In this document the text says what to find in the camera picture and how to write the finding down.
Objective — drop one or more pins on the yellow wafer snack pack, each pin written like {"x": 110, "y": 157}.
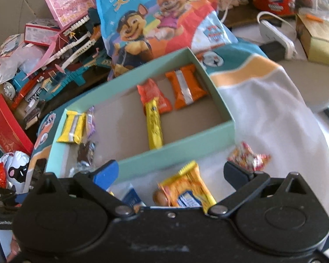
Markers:
{"x": 73, "y": 128}

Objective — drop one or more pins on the red patterned candy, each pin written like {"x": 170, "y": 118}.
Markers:
{"x": 243, "y": 156}

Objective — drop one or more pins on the black smartphone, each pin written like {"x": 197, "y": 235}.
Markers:
{"x": 39, "y": 168}

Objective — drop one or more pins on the blue silver snack packet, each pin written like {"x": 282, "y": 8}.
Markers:
{"x": 131, "y": 198}

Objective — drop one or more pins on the orange wafer snack pack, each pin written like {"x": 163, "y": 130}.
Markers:
{"x": 185, "y": 86}

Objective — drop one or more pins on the red gift box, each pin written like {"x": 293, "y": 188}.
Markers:
{"x": 12, "y": 136}

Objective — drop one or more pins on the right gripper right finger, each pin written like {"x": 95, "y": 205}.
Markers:
{"x": 247, "y": 186}

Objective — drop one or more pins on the long yellow snack bar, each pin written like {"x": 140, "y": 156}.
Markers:
{"x": 155, "y": 136}

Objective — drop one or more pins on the gold cardboard box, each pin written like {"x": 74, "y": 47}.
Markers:
{"x": 314, "y": 37}

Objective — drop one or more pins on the white power strip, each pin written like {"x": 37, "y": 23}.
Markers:
{"x": 270, "y": 33}

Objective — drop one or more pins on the Thomas train toy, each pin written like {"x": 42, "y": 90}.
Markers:
{"x": 12, "y": 87}

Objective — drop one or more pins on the person's left hand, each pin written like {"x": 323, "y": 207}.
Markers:
{"x": 9, "y": 247}

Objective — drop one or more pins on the mint green cardboard box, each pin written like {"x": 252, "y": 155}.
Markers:
{"x": 200, "y": 129}

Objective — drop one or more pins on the cow plush toy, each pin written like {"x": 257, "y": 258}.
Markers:
{"x": 13, "y": 171}

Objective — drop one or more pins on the teal toy track set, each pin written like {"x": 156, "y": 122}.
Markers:
{"x": 74, "y": 50}

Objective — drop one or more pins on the white printed tablecloth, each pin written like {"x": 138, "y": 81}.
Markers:
{"x": 269, "y": 114}

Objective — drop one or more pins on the Paw Patrol snack bag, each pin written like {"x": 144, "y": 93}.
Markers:
{"x": 135, "y": 32}

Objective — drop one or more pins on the yellow orange chip packet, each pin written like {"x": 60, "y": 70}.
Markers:
{"x": 186, "y": 188}

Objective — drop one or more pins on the orange-red snack pouch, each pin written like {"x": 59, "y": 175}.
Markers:
{"x": 150, "y": 90}

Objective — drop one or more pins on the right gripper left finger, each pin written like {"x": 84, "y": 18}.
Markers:
{"x": 96, "y": 183}

